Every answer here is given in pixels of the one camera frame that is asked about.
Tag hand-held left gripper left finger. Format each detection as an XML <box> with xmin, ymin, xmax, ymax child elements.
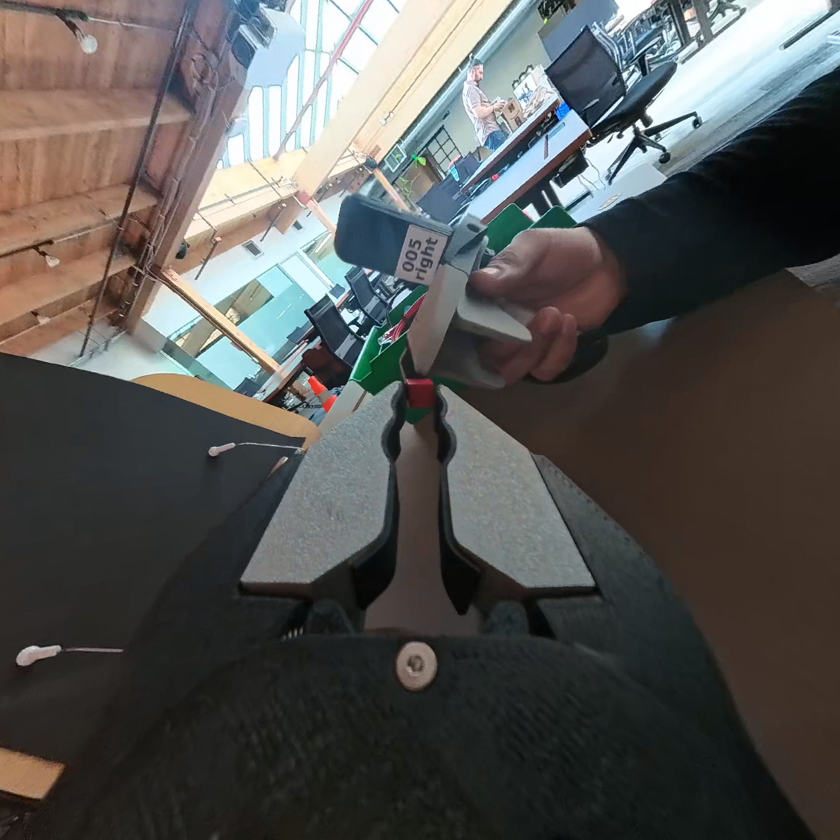
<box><xmin>240</xmin><ymin>382</ymin><xmax>404</xmax><ymax>609</ymax></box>

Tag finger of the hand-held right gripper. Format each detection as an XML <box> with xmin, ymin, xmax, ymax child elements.
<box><xmin>406</xmin><ymin>264</ymin><xmax>471</xmax><ymax>382</ymax></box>
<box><xmin>435</xmin><ymin>290</ymin><xmax>534</xmax><ymax>390</ymax></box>

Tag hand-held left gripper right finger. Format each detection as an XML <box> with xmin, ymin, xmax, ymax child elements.
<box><xmin>433</xmin><ymin>386</ymin><xmax>597</xmax><ymax>616</ymax></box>

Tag red network cable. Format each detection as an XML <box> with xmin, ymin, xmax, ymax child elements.
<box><xmin>386</xmin><ymin>297</ymin><xmax>429</xmax><ymax>343</ymax></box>

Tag green plastic bin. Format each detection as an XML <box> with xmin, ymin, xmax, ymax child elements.
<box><xmin>350</xmin><ymin>203</ymin><xmax>580</xmax><ymax>425</ymax></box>

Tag person's right forearm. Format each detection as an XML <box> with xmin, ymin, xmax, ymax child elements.
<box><xmin>583</xmin><ymin>72</ymin><xmax>840</xmax><ymax>337</ymax></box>

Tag person's right hand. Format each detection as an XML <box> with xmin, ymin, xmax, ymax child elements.
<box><xmin>468</xmin><ymin>225</ymin><xmax>629</xmax><ymax>384</ymax></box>

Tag black office chair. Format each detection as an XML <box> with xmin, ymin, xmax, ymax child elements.
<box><xmin>304</xmin><ymin>294</ymin><xmax>365</xmax><ymax>370</ymax></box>
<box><xmin>343</xmin><ymin>266</ymin><xmax>395</xmax><ymax>328</ymax></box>
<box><xmin>546</xmin><ymin>25</ymin><xmax>704</xmax><ymax>186</ymax></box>

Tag grey top desk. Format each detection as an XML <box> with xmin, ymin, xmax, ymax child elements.
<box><xmin>458</xmin><ymin>107</ymin><xmax>593</xmax><ymax>225</ymax></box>

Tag black board book stand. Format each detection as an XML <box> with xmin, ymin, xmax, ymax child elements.
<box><xmin>0</xmin><ymin>353</ymin><xmax>324</xmax><ymax>800</ymax></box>

